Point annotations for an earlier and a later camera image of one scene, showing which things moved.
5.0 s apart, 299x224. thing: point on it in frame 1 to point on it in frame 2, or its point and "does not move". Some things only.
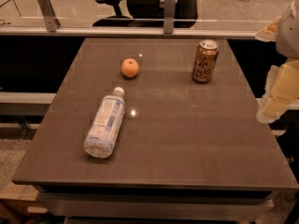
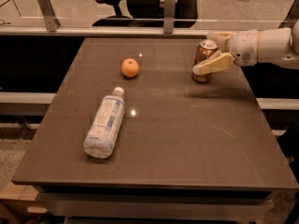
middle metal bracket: x=169 y=11 does not move
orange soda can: x=205 y=61 does not move
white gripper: x=289 y=36 to x=244 y=48
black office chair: x=146 y=7 does not move
